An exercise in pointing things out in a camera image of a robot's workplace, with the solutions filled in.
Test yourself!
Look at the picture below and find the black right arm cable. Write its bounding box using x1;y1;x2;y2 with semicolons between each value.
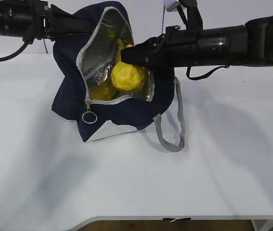
186;64;231;81

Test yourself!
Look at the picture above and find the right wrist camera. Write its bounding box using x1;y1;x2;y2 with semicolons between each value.
163;0;203;30

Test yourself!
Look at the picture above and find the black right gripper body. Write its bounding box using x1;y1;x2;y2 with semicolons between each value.
150;26;199;69

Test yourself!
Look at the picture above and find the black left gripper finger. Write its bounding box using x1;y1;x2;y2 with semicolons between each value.
49;4;92;40

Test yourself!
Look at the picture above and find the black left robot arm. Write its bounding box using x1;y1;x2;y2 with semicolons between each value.
0;0;92;44

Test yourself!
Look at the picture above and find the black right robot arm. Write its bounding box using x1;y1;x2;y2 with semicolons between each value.
121;16;273;69

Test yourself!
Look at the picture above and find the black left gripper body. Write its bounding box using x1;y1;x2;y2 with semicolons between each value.
23;0;53;43

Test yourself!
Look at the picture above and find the black tape on table edge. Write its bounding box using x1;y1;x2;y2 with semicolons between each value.
162;217;191;222

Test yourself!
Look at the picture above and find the yellow pear-shaped gourd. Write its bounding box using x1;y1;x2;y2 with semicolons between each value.
111;39;147;93

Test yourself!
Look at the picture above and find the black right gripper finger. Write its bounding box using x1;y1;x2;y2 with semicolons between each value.
121;37;168;71

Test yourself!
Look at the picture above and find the yellow banana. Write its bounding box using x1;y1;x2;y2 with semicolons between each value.
90;39;125;101

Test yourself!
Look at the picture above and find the navy blue lunch bag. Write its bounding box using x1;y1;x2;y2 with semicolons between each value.
52;1;186;152

